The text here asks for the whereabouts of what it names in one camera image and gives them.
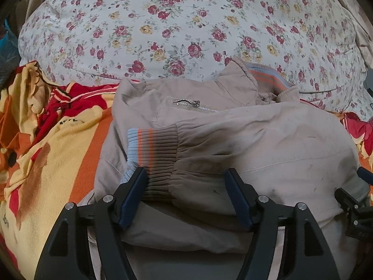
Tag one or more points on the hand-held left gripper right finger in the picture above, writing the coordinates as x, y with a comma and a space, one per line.
239, 201

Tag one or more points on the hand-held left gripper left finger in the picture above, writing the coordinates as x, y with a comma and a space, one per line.
134, 198

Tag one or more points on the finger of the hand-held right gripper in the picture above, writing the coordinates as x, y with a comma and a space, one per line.
354, 210
366, 176

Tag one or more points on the beige zip jacket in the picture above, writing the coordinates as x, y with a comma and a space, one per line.
233, 140

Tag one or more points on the orange yellow printed blanket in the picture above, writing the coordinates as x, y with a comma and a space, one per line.
49, 151

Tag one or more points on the floral white pillow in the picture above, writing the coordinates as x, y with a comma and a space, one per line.
186, 26

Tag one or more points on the teal cloth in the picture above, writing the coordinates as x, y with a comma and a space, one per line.
7, 46

